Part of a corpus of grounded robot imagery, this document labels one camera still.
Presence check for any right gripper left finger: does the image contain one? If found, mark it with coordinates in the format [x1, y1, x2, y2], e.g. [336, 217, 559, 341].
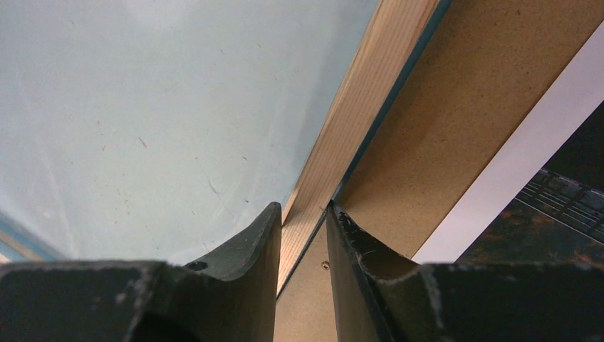
[1, 202, 281, 341]

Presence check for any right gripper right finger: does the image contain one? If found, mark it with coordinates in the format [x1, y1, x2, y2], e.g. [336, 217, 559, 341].
[326, 202, 603, 341]

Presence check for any landscape photo print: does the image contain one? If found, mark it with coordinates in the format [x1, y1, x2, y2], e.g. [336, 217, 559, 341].
[413, 27, 603, 266]

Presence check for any brown fibreboard backing board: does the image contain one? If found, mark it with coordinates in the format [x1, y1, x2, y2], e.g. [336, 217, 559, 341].
[274, 1, 603, 341]

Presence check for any light wooden picture frame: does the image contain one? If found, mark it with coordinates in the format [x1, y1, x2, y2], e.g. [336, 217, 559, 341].
[0, 0, 454, 299]

